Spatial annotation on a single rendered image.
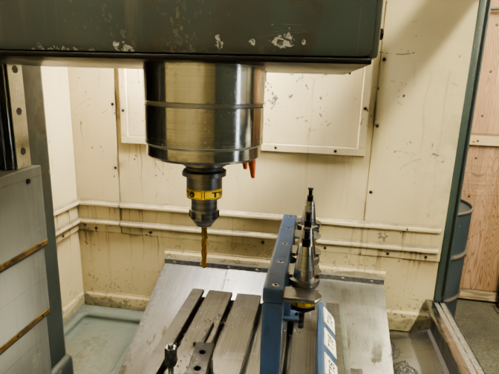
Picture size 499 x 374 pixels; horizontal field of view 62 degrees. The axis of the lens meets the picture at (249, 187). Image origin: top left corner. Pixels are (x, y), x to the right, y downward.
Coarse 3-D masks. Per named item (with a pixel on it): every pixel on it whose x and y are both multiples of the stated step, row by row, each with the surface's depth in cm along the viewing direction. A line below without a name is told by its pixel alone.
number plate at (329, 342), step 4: (324, 328) 114; (324, 332) 112; (328, 332) 114; (324, 336) 110; (328, 336) 113; (324, 340) 109; (328, 340) 111; (332, 340) 113; (324, 344) 107; (328, 344) 109; (332, 344) 111; (328, 348) 107; (332, 348) 109; (332, 352) 108
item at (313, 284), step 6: (318, 276) 85; (288, 282) 86; (294, 282) 82; (300, 282) 82; (306, 282) 82; (312, 282) 82; (318, 282) 82; (306, 288) 81; (312, 288) 82; (318, 288) 83
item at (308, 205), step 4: (304, 204) 114; (308, 204) 113; (312, 204) 113; (304, 208) 114; (308, 208) 113; (312, 208) 113; (304, 212) 114; (312, 212) 113; (304, 216) 114; (312, 216) 113; (312, 220) 114; (312, 224) 114
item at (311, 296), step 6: (288, 288) 81; (294, 288) 81; (300, 288) 81; (288, 294) 79; (294, 294) 79; (300, 294) 79; (306, 294) 79; (312, 294) 79; (318, 294) 79; (282, 300) 77; (288, 300) 77; (294, 300) 77; (300, 300) 77; (306, 300) 77; (312, 300) 77; (318, 300) 77
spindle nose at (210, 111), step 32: (160, 64) 49; (192, 64) 47; (224, 64) 48; (160, 96) 50; (192, 96) 48; (224, 96) 49; (256, 96) 52; (160, 128) 51; (192, 128) 49; (224, 128) 50; (256, 128) 53; (160, 160) 52; (192, 160) 50; (224, 160) 51
